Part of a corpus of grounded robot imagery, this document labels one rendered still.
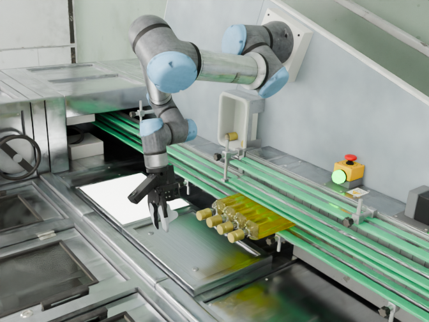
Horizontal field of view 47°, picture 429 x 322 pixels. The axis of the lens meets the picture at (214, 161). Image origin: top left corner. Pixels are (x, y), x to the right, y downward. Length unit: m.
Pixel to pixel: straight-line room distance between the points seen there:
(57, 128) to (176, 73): 1.24
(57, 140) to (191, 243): 0.93
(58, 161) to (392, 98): 1.56
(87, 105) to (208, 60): 1.18
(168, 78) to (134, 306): 0.71
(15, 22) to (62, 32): 0.46
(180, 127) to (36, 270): 0.69
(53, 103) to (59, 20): 2.97
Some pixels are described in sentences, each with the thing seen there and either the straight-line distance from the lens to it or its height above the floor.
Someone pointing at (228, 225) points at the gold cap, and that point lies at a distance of 1.64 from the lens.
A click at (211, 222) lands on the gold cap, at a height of 1.16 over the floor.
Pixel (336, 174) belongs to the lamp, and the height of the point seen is 0.85.
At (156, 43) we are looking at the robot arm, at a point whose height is 1.42.
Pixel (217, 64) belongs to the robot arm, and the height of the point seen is 1.23.
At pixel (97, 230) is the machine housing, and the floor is 1.39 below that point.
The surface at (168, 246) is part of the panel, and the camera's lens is 1.79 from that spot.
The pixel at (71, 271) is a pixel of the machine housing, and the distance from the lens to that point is 1.78.
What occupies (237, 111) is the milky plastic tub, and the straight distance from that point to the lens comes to 2.06.
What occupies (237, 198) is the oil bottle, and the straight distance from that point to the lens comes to 1.80.
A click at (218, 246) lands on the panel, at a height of 1.09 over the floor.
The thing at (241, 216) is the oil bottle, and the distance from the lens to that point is 1.67.
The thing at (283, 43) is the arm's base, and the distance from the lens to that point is 1.73.
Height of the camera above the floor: 2.08
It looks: 36 degrees down
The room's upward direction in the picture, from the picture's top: 104 degrees counter-clockwise
